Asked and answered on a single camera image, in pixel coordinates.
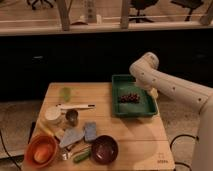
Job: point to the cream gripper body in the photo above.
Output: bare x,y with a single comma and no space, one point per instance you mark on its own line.
154,93

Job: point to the dark red grape bunch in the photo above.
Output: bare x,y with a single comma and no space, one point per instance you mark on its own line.
129,98

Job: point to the green plastic tray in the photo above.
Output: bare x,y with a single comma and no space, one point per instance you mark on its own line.
125,84

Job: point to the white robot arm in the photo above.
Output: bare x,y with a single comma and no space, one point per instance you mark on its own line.
196,96

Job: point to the dark maroon bowl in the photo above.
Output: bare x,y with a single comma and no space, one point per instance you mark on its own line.
104,150

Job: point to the small metal cup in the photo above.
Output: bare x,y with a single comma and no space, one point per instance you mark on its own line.
72,117

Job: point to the light green pepper toy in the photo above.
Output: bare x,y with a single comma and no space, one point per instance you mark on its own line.
65,94

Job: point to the black office chair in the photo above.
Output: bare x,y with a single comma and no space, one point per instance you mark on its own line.
141,5

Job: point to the green cucumber toy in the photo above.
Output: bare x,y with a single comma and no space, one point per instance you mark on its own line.
82,156

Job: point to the grey blue cloth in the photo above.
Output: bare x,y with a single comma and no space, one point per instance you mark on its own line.
70,136

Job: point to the white round container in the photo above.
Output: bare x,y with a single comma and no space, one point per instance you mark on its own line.
53,115

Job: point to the silver fork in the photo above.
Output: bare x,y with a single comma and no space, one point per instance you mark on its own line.
69,154

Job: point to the yellow banana toy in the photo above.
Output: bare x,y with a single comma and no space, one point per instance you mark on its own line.
44,128

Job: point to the peach fruit in bowl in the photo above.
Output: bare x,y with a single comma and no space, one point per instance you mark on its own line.
41,155

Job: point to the orange plastic bowl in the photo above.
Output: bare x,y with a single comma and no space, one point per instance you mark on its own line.
37,142

